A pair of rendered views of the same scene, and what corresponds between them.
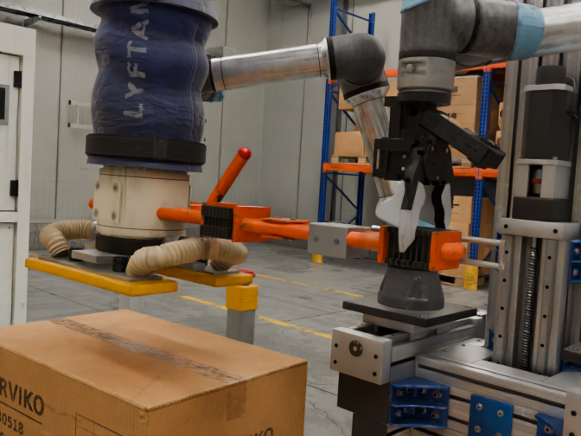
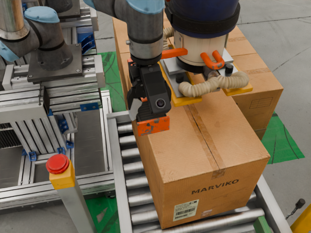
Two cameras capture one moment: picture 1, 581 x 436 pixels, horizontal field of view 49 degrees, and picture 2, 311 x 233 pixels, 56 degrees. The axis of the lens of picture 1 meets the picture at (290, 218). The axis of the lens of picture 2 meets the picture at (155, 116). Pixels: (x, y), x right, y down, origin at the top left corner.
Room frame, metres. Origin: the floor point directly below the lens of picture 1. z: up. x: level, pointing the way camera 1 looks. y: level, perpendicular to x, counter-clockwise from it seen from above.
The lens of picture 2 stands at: (2.04, 0.67, 1.81)
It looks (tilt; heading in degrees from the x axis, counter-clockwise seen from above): 48 degrees down; 215
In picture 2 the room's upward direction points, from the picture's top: straight up
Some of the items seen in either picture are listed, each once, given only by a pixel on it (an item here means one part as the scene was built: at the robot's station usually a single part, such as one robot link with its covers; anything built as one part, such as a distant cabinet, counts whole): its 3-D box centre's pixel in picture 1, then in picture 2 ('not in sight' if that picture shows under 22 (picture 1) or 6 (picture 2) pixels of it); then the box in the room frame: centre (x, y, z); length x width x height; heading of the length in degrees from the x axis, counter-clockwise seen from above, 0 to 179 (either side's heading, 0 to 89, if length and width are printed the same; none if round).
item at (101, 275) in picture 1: (97, 266); (220, 60); (1.16, 0.35, 1.13); 0.34 x 0.10 x 0.05; 51
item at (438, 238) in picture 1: (419, 246); not in sight; (0.85, -0.17, 1.23); 0.08 x 0.07 x 0.05; 51
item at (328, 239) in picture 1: (339, 240); not in sight; (0.94, -0.07, 1.22); 0.07 x 0.07 x 0.04; 51
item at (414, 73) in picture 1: (424, 79); not in sight; (0.86, -0.17, 1.45); 0.08 x 0.08 x 0.05
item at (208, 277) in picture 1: (177, 260); (173, 69); (1.31, 0.23, 1.13); 0.34 x 0.10 x 0.05; 51
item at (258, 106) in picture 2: not in sight; (183, 66); (0.38, -0.24, 0.34); 1.20 x 1.00 x 0.40; 47
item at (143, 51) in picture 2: not in sight; (144, 43); (1.62, 0.34, 1.45); 0.08 x 0.08 x 0.05
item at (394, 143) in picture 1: (415, 139); not in sight; (0.87, -0.16, 1.37); 0.09 x 0.08 x 0.12; 49
